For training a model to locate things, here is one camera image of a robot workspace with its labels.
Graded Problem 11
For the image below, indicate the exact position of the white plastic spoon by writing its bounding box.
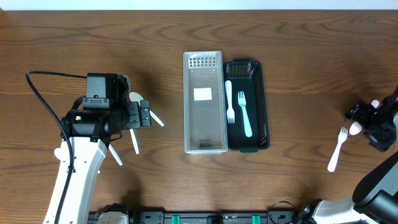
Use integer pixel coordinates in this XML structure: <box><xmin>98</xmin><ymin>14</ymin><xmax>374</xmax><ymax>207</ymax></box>
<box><xmin>108</xmin><ymin>144</ymin><xmax>123</xmax><ymax>166</ymax></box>
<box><xmin>54</xmin><ymin>148</ymin><xmax>63</xmax><ymax>161</ymax></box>
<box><xmin>349</xmin><ymin>100</ymin><xmax>379</xmax><ymax>136</ymax></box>
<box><xmin>130</xmin><ymin>129</ymin><xmax>139</xmax><ymax>154</ymax></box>
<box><xmin>129</xmin><ymin>92</ymin><xmax>164</xmax><ymax>127</ymax></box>

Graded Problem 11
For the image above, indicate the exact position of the white plastic fork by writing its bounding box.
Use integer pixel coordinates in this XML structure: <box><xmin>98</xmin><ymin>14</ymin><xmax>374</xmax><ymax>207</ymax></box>
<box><xmin>238</xmin><ymin>91</ymin><xmax>252</xmax><ymax>138</ymax></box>
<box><xmin>224</xmin><ymin>80</ymin><xmax>234</xmax><ymax>124</ymax></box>
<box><xmin>327</xmin><ymin>127</ymin><xmax>348</xmax><ymax>172</ymax></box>

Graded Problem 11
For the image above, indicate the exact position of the black plastic mesh basket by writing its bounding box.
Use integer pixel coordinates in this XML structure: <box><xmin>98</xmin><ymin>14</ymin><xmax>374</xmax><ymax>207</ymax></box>
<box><xmin>223</xmin><ymin>58</ymin><xmax>271</xmax><ymax>153</ymax></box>

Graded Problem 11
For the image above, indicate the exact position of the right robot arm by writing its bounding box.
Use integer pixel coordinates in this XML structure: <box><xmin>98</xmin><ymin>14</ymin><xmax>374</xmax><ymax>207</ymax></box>
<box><xmin>292</xmin><ymin>90</ymin><xmax>397</xmax><ymax>224</ymax></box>

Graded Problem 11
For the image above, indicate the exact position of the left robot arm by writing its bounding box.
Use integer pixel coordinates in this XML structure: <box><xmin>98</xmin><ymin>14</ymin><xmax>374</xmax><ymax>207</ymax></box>
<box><xmin>44</xmin><ymin>73</ymin><xmax>151</xmax><ymax>223</ymax></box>

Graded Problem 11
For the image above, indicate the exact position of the white label sticker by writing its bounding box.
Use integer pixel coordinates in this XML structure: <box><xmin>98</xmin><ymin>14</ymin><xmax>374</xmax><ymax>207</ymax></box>
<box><xmin>193</xmin><ymin>88</ymin><xmax>212</xmax><ymax>101</ymax></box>

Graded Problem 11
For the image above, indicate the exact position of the clear plastic mesh basket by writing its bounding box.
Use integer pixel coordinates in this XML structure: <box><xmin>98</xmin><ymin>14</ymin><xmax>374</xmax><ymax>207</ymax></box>
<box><xmin>183</xmin><ymin>51</ymin><xmax>228</xmax><ymax>154</ymax></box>

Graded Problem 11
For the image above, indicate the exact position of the left black cable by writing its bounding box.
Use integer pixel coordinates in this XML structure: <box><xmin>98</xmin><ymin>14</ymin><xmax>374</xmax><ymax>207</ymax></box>
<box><xmin>24</xmin><ymin>70</ymin><xmax>88</xmax><ymax>224</ymax></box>

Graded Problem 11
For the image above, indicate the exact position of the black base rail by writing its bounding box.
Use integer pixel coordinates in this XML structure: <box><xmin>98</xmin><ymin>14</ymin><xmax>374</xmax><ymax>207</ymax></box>
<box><xmin>87</xmin><ymin>202</ymin><xmax>315</xmax><ymax>224</ymax></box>

